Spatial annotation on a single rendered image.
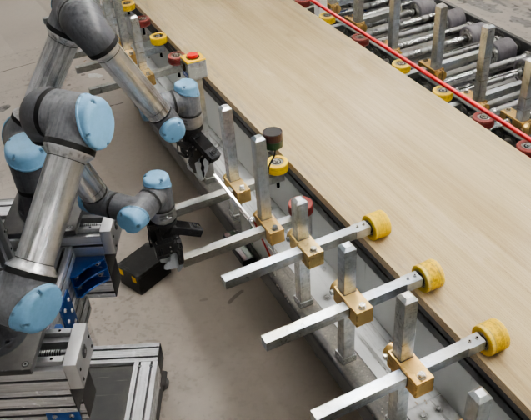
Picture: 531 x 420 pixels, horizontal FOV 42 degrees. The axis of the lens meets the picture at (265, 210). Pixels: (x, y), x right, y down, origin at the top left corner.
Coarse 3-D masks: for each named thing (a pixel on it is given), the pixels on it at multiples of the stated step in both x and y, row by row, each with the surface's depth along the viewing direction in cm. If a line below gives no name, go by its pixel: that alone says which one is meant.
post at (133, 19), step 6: (132, 18) 298; (132, 24) 300; (138, 24) 301; (132, 30) 302; (138, 30) 302; (132, 36) 306; (138, 36) 304; (138, 42) 306; (138, 48) 307; (138, 54) 309; (144, 54) 310; (138, 60) 310; (144, 60) 311; (138, 66) 313; (144, 66) 313
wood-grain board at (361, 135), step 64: (192, 0) 367; (256, 0) 361; (256, 64) 303; (320, 64) 299; (384, 64) 295; (256, 128) 262; (320, 128) 258; (384, 128) 255; (448, 128) 252; (320, 192) 227; (384, 192) 225; (448, 192) 223; (512, 192) 220; (384, 256) 201; (448, 256) 199; (512, 256) 198; (448, 320) 180; (512, 320) 179; (512, 384) 163
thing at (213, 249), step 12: (288, 216) 225; (252, 228) 221; (288, 228) 224; (228, 240) 217; (240, 240) 217; (252, 240) 220; (192, 252) 214; (204, 252) 214; (216, 252) 216; (192, 264) 214
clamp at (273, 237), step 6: (258, 222) 224; (264, 222) 221; (270, 222) 221; (276, 222) 221; (264, 228) 220; (270, 228) 219; (282, 228) 219; (270, 234) 217; (276, 234) 218; (282, 234) 219; (270, 240) 219; (276, 240) 220; (282, 240) 221
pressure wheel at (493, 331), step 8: (488, 320) 170; (496, 320) 169; (480, 328) 168; (488, 328) 167; (496, 328) 167; (504, 328) 167; (488, 336) 166; (496, 336) 166; (504, 336) 166; (488, 344) 167; (496, 344) 166; (504, 344) 167; (488, 352) 168; (496, 352) 167
